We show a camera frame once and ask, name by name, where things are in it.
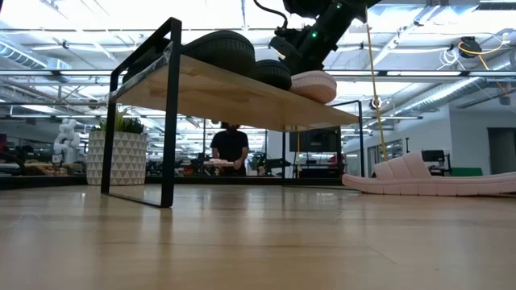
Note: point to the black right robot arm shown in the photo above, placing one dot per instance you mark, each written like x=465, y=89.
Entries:
x=334, y=20

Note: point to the black ceiling lamp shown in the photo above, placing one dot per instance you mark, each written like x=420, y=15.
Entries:
x=469, y=45

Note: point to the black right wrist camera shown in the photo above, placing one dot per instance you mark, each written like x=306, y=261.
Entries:
x=284, y=47

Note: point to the green grass plant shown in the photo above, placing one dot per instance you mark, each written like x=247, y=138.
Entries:
x=129, y=125

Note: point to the white triangle-patterned planter pot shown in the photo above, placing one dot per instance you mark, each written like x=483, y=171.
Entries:
x=125, y=161

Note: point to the pink slide sandal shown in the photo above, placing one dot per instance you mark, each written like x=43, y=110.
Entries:
x=403, y=187
x=314, y=86

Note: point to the green box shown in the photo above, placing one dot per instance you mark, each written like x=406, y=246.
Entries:
x=467, y=172

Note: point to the white robot figure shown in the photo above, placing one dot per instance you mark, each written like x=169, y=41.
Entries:
x=66, y=141

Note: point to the black-framed wooden shelf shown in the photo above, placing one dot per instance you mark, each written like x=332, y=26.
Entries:
x=225, y=96

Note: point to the large black monitor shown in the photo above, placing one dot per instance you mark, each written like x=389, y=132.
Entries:
x=316, y=141

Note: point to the small black monitor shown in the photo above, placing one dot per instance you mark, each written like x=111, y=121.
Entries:
x=433, y=156

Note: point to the person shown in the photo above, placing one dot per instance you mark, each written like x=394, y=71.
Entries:
x=230, y=145

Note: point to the dark grey slide sandal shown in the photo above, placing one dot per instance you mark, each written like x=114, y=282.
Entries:
x=221, y=52
x=272, y=74

